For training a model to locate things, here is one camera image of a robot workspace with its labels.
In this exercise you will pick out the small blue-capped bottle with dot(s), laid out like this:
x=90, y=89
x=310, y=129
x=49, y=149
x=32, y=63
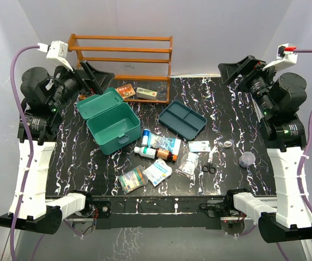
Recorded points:
x=145, y=137

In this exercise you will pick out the white blue cotton packet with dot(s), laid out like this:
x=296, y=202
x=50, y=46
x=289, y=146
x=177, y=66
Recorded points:
x=158, y=172

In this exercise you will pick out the orange wooden shelf rack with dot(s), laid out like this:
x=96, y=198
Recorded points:
x=131, y=58

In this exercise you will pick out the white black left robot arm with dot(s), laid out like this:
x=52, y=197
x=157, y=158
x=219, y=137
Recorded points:
x=45, y=96

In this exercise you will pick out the black handled scissors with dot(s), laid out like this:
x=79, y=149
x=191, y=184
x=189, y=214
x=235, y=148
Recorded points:
x=209, y=168

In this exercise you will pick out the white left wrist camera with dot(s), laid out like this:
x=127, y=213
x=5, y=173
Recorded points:
x=56, y=53

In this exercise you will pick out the green plastic medicine box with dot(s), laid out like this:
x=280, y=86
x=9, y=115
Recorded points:
x=111, y=121

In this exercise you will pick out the orange pill box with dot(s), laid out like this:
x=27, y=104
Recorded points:
x=126, y=91

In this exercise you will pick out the small white blue card packet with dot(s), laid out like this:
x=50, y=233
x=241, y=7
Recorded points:
x=199, y=146

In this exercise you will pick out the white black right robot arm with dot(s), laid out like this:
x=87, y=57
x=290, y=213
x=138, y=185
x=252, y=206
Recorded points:
x=286, y=140

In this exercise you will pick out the blue white mask packet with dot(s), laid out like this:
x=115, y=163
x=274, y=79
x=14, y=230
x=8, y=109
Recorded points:
x=166, y=143

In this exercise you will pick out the blue divided tray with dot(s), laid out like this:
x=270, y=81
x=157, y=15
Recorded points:
x=182, y=120

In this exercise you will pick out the round clear container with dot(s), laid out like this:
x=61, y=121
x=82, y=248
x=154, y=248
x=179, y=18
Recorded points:
x=246, y=159

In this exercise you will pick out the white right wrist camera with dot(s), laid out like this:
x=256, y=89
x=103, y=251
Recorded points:
x=286, y=57

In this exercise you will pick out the white green medicine box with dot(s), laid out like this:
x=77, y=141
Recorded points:
x=146, y=94

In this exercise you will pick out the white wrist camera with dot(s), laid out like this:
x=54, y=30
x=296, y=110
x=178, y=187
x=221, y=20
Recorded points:
x=286, y=57
x=56, y=53

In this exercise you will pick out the clear bag of swabs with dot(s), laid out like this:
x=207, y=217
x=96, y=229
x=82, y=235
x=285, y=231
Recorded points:
x=188, y=165

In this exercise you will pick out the white green-label bottle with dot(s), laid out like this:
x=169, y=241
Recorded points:
x=146, y=152

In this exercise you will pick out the brown orange-label bottle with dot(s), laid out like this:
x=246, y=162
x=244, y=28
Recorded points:
x=165, y=155

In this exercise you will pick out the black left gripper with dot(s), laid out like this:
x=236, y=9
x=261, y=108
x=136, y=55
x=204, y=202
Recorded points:
x=99, y=80

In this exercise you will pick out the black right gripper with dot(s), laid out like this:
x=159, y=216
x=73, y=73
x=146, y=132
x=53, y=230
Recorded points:
x=230, y=72

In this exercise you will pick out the green orange gauze packet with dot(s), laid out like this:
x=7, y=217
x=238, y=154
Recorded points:
x=133, y=179

